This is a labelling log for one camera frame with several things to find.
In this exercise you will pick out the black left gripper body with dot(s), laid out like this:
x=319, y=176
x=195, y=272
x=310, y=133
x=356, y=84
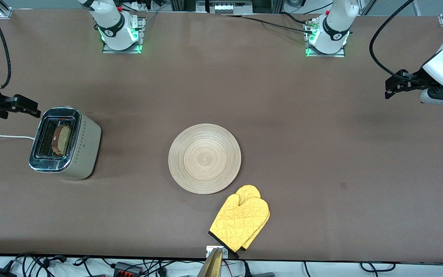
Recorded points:
x=415, y=80

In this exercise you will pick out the brown-crust bread slice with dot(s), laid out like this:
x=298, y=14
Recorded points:
x=62, y=139

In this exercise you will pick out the round wooden plate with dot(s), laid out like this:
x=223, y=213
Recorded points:
x=204, y=158

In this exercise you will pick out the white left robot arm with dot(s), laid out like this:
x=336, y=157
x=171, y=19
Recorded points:
x=335, y=27

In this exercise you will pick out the chrome and beige toaster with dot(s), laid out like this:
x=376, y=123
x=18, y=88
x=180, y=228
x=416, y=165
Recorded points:
x=87, y=142

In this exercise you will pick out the black power adapter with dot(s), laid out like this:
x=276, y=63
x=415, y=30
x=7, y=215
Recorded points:
x=0, y=273

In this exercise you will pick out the yellow quilted oven mitt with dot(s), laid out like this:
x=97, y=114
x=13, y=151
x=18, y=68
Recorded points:
x=240, y=219
x=250, y=189

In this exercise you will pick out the black and orange connector block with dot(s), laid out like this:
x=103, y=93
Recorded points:
x=127, y=268

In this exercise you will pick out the white power strip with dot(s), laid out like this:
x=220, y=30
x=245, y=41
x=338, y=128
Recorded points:
x=225, y=7

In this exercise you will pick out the grey box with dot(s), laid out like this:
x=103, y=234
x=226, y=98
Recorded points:
x=263, y=274

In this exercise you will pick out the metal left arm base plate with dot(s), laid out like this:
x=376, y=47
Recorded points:
x=342, y=54

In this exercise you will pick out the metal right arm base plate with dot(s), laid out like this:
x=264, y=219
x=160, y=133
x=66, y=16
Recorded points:
x=141, y=34

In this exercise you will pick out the gold metal camera pole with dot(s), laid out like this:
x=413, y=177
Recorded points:
x=212, y=265

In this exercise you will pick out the silver table clamp bracket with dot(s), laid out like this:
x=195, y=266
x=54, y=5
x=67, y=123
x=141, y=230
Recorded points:
x=225, y=252

